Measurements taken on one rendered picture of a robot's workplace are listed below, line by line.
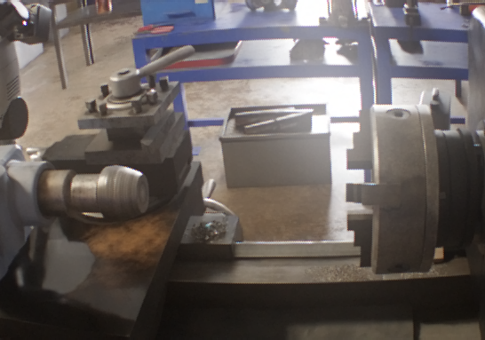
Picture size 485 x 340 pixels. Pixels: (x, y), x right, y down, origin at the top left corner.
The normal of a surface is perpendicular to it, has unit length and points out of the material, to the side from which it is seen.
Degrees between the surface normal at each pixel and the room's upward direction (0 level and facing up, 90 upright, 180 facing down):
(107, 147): 0
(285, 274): 0
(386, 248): 96
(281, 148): 90
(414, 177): 51
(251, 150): 90
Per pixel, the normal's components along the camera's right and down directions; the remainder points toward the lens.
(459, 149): -0.15, -0.63
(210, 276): -0.11, -0.87
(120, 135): -0.18, 0.51
